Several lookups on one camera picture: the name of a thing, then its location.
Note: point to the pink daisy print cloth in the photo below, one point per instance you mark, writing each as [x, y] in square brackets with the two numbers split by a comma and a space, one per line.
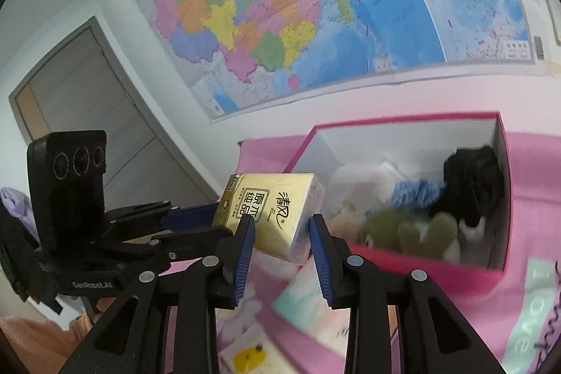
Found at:
[482, 334]

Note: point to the grey-brown door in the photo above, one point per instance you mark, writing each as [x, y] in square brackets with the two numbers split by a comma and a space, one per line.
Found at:
[87, 115]

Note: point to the pink cardboard box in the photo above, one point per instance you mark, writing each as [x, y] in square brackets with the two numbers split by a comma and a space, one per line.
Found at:
[394, 273]

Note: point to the yellow round soft item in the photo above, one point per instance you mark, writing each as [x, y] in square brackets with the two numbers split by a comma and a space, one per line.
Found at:
[250, 356]

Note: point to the beige teddy bear plush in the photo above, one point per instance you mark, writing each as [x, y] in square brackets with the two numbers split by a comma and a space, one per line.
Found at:
[346, 218]

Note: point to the person's left forearm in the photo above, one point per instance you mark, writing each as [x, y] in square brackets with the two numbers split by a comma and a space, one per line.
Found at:
[39, 334]

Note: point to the green frog plush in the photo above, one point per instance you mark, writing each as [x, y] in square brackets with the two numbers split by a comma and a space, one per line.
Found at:
[412, 234]

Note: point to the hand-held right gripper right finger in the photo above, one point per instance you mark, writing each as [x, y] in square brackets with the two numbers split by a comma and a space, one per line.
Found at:
[320, 260]

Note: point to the gold tissue pack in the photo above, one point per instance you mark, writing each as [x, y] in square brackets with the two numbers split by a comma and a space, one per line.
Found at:
[280, 203]

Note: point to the black scrunchie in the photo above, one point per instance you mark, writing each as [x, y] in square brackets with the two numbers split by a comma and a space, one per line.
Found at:
[473, 181]

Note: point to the pastel soft tissue pack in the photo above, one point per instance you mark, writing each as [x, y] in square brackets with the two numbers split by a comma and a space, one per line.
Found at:
[302, 299]

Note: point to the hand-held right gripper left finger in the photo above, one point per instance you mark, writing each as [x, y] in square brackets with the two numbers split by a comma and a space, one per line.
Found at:
[243, 255]

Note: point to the purple cloth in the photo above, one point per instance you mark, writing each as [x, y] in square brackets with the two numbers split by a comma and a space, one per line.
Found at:
[11, 203]

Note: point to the colourful wall map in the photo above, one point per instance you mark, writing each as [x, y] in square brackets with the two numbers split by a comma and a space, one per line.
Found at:
[307, 6]

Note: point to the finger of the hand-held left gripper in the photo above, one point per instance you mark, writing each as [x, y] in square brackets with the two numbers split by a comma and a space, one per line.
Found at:
[188, 217]
[197, 241]

